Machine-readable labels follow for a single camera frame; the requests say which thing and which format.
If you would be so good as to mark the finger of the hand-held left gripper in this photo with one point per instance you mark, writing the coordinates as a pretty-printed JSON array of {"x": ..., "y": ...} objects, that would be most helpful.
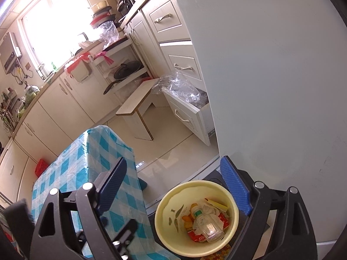
[{"x": 127, "y": 230}]

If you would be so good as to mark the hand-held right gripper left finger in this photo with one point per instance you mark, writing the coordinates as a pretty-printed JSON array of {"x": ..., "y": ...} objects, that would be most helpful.
[{"x": 113, "y": 187}]

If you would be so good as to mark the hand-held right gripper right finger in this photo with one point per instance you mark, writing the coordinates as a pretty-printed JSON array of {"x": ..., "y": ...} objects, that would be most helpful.
[{"x": 234, "y": 187}]

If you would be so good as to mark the yellow paper strip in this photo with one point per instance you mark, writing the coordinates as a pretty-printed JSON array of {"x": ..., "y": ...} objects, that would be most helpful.
[{"x": 218, "y": 205}]

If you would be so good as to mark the clear plastic bottle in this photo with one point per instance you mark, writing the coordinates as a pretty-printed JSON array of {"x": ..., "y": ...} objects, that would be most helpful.
[{"x": 210, "y": 227}]

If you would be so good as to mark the yellow plastic basin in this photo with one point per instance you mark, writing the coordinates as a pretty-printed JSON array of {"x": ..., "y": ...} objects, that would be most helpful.
[{"x": 168, "y": 203}]

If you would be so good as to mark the white tissue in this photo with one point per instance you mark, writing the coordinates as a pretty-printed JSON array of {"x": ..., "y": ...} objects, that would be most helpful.
[{"x": 197, "y": 224}]

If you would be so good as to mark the red paper carton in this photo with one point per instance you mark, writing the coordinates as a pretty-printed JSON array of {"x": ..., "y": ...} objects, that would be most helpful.
[{"x": 196, "y": 237}]

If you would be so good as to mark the red trash bin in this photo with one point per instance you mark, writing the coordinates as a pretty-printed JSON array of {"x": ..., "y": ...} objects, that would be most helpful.
[{"x": 41, "y": 167}]

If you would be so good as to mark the blue checkered tablecloth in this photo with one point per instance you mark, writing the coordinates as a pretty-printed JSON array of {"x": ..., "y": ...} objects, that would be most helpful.
[{"x": 67, "y": 168}]

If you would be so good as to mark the floral patterned mat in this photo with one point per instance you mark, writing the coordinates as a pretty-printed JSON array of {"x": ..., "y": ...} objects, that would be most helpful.
[{"x": 217, "y": 253}]

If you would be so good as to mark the open white drawer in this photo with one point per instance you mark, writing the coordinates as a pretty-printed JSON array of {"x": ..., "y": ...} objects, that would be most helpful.
[{"x": 187, "y": 116}]

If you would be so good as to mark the wooden stool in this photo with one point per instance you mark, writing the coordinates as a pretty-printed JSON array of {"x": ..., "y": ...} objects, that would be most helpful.
[{"x": 132, "y": 103}]

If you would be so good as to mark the white refrigerator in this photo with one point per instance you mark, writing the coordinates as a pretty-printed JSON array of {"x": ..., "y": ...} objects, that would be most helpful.
[{"x": 271, "y": 86}]

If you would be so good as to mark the bundle of clear plastic bags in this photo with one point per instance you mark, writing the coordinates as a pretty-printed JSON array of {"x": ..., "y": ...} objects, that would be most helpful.
[{"x": 179, "y": 88}]

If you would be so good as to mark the black pan lid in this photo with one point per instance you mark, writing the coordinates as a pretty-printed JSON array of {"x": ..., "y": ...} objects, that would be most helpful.
[{"x": 127, "y": 70}]

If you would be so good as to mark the bagged green vegetables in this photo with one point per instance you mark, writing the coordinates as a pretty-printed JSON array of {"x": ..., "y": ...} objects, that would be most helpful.
[{"x": 28, "y": 96}]

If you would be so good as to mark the hanging bin with red bag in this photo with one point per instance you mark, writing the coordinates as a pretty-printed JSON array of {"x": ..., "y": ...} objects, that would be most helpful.
[{"x": 78, "y": 70}]

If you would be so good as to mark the white rolling cart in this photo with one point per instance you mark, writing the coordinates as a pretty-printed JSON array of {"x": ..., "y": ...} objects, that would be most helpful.
[{"x": 122, "y": 50}]

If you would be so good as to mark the clear plastic bag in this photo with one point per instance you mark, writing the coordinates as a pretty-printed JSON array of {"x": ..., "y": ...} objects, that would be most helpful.
[{"x": 108, "y": 32}]

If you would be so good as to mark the white water heater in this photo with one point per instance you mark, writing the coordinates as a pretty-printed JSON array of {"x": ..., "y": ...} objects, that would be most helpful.
[{"x": 9, "y": 54}]

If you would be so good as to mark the bright window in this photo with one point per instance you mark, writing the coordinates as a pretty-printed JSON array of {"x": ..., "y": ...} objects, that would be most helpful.
[{"x": 59, "y": 27}]

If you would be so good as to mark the cream kitchen cabinets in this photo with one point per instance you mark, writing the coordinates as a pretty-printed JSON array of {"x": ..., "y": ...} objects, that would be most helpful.
[{"x": 168, "y": 19}]

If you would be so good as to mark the wall utensil rack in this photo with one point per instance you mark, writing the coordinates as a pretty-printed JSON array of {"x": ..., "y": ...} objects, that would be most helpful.
[{"x": 6, "y": 113}]

